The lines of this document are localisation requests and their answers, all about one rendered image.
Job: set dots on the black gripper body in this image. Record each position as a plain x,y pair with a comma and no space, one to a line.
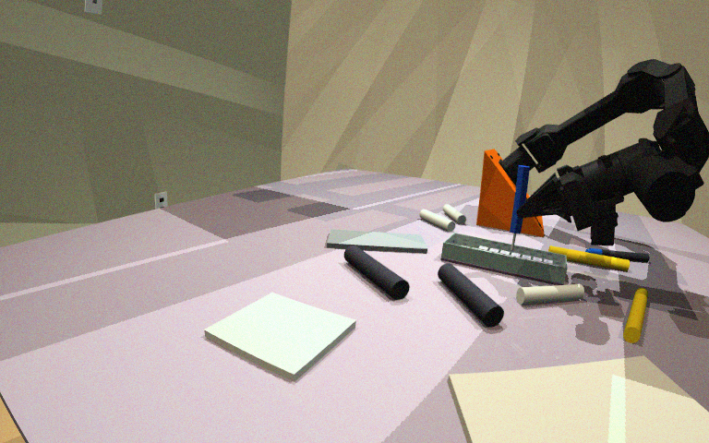
581,186

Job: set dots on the beige flat sheet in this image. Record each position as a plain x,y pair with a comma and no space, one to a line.
628,400

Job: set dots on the blue stylus with grey tip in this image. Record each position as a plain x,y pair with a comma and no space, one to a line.
519,200

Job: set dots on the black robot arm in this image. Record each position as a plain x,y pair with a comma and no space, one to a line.
665,179

